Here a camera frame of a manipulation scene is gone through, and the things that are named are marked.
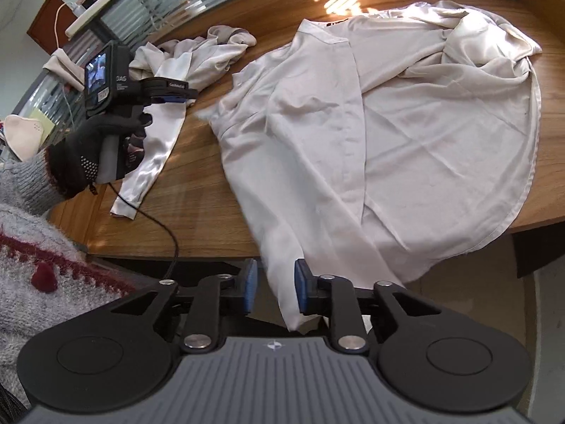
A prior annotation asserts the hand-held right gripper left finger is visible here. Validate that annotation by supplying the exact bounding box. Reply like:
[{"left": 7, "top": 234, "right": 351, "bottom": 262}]
[{"left": 110, "top": 258, "right": 259, "bottom": 354}]

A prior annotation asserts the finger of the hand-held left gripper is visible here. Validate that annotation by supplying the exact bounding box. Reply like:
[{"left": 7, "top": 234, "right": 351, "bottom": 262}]
[
  {"left": 141, "top": 78, "right": 190, "bottom": 94},
  {"left": 150, "top": 90, "right": 198, "bottom": 103}
]

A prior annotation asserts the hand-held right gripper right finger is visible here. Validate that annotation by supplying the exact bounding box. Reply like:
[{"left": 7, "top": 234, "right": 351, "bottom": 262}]
[{"left": 294, "top": 258, "right": 442, "bottom": 354}]

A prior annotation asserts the cream collared shirt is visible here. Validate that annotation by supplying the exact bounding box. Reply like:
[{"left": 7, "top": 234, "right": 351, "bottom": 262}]
[{"left": 194, "top": 1, "right": 543, "bottom": 332}]

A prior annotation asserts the person's left forearm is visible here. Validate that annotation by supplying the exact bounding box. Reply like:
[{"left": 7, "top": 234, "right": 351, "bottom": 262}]
[{"left": 0, "top": 150, "right": 67, "bottom": 222}]

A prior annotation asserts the person's left hand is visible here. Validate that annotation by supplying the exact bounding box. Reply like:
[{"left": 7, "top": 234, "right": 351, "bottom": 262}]
[{"left": 46, "top": 112, "right": 153, "bottom": 199}]

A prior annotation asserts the beige cloth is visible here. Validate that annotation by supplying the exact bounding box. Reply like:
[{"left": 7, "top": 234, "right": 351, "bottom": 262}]
[{"left": 43, "top": 50, "right": 85, "bottom": 91}]

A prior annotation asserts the white power strip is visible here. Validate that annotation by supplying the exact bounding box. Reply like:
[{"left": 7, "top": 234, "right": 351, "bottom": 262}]
[{"left": 65, "top": 0, "right": 123, "bottom": 37}]

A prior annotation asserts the striped glass desk partition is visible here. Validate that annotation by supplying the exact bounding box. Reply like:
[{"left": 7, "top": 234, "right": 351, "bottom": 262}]
[{"left": 0, "top": 0, "right": 248, "bottom": 142}]

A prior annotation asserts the pale pink face mask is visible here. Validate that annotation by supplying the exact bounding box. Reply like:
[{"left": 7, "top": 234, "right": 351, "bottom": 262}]
[{"left": 2, "top": 112, "right": 56, "bottom": 163}]

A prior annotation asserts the person's grey knit sweater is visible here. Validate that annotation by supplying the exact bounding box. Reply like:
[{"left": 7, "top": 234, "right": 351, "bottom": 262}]
[{"left": 0, "top": 203, "right": 137, "bottom": 407}]

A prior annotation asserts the white cable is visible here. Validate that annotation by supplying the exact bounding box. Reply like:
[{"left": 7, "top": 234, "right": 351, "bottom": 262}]
[{"left": 55, "top": 2, "right": 73, "bottom": 54}]

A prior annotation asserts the black cable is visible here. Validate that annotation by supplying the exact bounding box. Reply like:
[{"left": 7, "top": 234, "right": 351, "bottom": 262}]
[{"left": 90, "top": 181, "right": 179, "bottom": 283}]

